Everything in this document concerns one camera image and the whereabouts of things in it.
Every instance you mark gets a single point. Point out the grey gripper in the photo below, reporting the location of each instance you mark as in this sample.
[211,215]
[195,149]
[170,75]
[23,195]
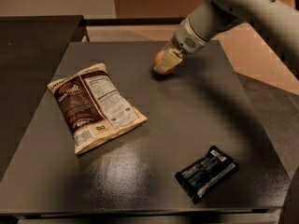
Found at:
[186,39]

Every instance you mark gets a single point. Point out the orange fruit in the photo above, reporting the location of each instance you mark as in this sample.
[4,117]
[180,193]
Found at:
[160,66]

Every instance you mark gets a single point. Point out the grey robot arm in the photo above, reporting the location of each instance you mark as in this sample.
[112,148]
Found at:
[275,22]

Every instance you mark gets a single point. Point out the cream brown chip bag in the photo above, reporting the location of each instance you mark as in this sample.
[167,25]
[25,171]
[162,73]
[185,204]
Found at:
[93,108]

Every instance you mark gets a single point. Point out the black snack bar wrapper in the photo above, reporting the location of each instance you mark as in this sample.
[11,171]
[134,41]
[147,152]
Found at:
[202,176]

